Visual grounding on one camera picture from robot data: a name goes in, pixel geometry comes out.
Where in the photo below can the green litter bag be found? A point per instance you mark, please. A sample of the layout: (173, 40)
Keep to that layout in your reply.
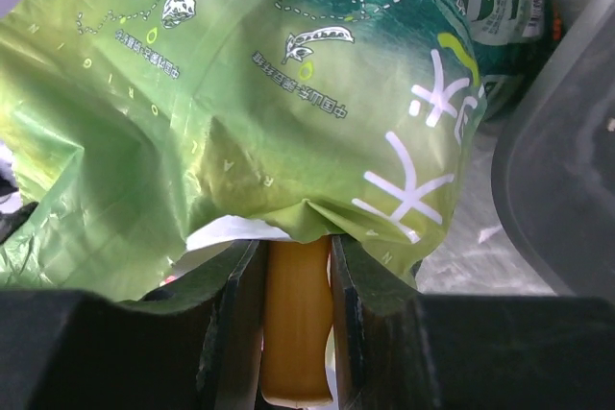
(142, 129)

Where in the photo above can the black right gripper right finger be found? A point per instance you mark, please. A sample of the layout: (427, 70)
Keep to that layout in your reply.
(396, 348)

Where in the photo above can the yellow plastic scoop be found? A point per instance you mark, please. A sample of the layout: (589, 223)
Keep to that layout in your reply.
(297, 323)

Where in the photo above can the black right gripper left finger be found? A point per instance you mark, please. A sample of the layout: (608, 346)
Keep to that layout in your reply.
(193, 343)

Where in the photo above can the grey litter tray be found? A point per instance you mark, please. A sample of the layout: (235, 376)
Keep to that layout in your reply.
(553, 168)

